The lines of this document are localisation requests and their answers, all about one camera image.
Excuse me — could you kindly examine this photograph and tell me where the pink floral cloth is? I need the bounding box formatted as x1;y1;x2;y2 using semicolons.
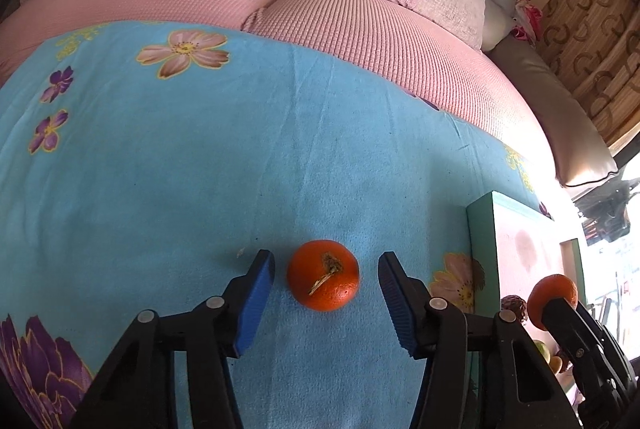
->
511;0;542;46

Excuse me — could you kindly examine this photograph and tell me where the blue floral tablecloth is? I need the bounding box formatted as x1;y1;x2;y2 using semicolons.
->
1;22;553;428

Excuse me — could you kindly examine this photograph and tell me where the red date top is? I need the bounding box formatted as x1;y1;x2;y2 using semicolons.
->
501;295;528;324

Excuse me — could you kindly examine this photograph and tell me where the teal white tray box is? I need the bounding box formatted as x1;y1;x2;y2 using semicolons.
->
466;192;586;316

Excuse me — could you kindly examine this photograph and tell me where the brown longan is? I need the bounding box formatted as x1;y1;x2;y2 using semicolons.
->
549;354;570;375

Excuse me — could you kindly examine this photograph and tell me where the green jujube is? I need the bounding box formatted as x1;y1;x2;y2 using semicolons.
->
534;340;551;364

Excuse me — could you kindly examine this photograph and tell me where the pink sofa seat cover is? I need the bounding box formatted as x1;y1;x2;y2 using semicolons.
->
1;0;555;178

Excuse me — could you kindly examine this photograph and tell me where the brown patterned curtain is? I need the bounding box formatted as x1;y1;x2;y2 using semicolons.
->
537;0;639;152

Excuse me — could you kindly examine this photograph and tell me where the mandarin orange with stem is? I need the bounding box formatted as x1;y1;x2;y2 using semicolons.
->
286;239;360;312

